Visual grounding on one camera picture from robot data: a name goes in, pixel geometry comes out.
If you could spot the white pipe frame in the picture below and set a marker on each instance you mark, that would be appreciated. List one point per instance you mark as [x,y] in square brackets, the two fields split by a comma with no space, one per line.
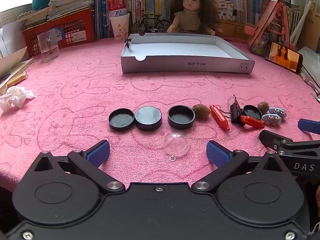
[303,17]

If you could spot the black round cup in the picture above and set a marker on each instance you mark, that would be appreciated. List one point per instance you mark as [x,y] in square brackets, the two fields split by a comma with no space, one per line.
[181,124]

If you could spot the brown-haired doll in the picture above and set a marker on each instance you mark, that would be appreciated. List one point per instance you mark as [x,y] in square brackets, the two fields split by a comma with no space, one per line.
[190,5]

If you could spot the open book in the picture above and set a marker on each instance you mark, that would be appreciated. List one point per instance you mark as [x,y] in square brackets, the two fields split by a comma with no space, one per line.
[12,62]

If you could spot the pink rabbit-print blanket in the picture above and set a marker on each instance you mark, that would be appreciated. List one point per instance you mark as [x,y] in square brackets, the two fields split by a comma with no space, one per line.
[75,92]

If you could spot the red tube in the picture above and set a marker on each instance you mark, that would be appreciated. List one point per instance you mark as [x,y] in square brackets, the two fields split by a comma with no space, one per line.
[252,122]
[219,117]

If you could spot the miniature black bicycle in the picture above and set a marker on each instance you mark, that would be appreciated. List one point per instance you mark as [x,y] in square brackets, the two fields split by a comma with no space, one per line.
[138,28]

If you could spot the black round cap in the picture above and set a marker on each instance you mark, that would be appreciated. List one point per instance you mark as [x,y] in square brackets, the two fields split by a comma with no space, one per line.
[148,116]

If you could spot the small scissors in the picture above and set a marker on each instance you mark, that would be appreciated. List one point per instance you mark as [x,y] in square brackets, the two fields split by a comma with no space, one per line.
[316,95]

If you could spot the silver flat box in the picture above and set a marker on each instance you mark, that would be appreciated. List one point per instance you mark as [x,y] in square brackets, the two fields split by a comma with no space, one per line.
[312,57]

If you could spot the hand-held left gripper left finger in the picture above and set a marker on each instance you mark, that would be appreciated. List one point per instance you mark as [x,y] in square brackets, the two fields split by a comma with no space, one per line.
[98,152]

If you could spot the black smartphone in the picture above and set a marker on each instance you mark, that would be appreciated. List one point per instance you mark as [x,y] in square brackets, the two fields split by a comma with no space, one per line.
[282,56]

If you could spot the large red plastic basket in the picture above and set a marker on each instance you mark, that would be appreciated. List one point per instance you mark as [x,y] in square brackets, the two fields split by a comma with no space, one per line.
[75,22]

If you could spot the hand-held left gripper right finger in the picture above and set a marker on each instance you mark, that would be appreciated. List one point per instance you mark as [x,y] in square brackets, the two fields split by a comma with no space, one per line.
[217,152]

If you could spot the thin picture books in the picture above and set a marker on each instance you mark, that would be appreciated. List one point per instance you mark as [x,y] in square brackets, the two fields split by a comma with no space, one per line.
[292,22]

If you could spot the yellow stick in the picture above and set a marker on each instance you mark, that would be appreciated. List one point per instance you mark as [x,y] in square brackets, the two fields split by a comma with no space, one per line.
[17,78]

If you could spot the black binder clip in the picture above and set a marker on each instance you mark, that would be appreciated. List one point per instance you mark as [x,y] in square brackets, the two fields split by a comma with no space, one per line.
[128,43]
[236,113]

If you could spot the white cardboard box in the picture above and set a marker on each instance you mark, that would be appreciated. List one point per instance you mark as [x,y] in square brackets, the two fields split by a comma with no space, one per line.
[175,50]

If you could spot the red drink can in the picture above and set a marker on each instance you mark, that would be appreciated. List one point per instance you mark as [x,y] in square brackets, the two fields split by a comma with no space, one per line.
[116,5]

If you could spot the colourful printed carton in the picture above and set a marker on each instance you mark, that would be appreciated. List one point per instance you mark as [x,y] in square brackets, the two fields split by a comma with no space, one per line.
[225,7]

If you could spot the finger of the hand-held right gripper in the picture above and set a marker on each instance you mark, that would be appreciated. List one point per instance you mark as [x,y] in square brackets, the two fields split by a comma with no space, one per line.
[308,125]
[271,138]

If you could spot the brown walnut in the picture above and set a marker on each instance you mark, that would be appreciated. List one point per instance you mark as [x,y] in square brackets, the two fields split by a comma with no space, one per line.
[201,111]
[263,107]

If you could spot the crumpled white tissue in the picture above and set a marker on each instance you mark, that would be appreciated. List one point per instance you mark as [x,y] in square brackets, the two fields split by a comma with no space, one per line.
[15,97]

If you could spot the white paper cup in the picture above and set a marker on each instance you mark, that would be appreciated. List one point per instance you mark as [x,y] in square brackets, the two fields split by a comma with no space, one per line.
[119,27]

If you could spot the row of blue-spined books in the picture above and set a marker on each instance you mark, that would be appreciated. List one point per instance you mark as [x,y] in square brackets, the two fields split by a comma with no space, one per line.
[250,2]

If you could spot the small shallow black lid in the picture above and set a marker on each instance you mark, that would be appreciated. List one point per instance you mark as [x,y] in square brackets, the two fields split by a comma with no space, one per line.
[252,112]

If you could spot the wooden shelf box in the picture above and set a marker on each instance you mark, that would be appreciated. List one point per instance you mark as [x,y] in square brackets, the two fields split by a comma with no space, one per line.
[235,30]

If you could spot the clear plastic dome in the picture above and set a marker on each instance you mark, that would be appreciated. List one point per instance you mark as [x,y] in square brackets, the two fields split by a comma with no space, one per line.
[176,143]

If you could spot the stack of worn books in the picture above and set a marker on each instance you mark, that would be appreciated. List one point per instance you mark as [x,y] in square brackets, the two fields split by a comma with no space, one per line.
[70,0]

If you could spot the pink triangular toy house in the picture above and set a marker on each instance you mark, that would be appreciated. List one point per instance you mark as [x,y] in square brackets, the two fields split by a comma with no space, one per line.
[265,25]

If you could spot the row of blue folders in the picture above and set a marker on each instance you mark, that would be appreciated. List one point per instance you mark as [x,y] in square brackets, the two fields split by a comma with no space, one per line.
[102,10]

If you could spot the clear glass mug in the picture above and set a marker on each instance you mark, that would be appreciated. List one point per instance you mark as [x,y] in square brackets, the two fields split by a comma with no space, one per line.
[46,52]

